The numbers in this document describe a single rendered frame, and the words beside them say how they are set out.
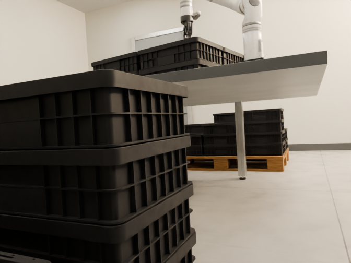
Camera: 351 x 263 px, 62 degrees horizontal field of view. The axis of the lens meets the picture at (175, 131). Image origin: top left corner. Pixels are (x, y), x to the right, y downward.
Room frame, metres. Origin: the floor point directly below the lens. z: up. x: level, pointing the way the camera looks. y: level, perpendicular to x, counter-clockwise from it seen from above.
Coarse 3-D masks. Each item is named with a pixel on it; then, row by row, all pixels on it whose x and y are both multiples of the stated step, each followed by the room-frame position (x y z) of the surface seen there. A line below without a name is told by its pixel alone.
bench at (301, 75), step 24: (192, 72) 1.04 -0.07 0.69; (216, 72) 1.00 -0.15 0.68; (240, 72) 0.97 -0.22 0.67; (264, 72) 0.95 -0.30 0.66; (288, 72) 0.98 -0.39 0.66; (312, 72) 1.02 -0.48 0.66; (192, 96) 1.69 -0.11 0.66; (216, 96) 1.79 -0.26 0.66; (240, 96) 1.90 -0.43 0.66; (264, 96) 2.03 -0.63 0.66; (288, 96) 2.17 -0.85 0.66; (240, 120) 2.46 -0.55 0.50; (240, 144) 2.48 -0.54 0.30; (240, 168) 2.47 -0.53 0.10
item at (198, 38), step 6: (174, 42) 1.51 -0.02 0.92; (180, 42) 1.49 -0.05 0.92; (186, 42) 1.47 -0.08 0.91; (204, 42) 1.50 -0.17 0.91; (210, 42) 1.55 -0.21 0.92; (150, 48) 1.61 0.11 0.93; (156, 48) 1.58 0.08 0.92; (162, 48) 1.56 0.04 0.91; (222, 48) 1.66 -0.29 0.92; (138, 54) 1.66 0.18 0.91
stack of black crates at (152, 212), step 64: (0, 128) 0.50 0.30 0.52; (64, 128) 0.45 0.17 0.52; (128, 128) 0.45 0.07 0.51; (0, 192) 0.51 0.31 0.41; (64, 192) 0.45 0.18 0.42; (128, 192) 0.45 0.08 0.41; (192, 192) 0.65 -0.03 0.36; (64, 256) 0.46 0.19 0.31; (128, 256) 0.44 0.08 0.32; (192, 256) 0.67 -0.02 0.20
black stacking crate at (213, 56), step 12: (168, 48) 1.55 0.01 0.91; (180, 48) 1.51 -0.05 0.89; (192, 48) 1.47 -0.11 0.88; (204, 48) 1.52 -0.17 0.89; (216, 48) 1.61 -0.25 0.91; (144, 60) 1.65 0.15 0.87; (156, 60) 1.60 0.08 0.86; (168, 60) 1.55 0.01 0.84; (180, 60) 1.51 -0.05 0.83; (204, 60) 1.50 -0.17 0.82; (216, 60) 1.61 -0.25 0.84
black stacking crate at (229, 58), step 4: (224, 52) 1.71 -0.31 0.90; (224, 56) 1.71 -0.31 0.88; (228, 56) 1.75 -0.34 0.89; (232, 56) 1.79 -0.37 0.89; (236, 56) 1.85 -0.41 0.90; (224, 60) 1.71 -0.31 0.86; (228, 60) 1.75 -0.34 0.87; (232, 60) 1.78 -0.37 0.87; (236, 60) 1.85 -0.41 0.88; (240, 60) 1.90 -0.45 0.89; (224, 64) 1.70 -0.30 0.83
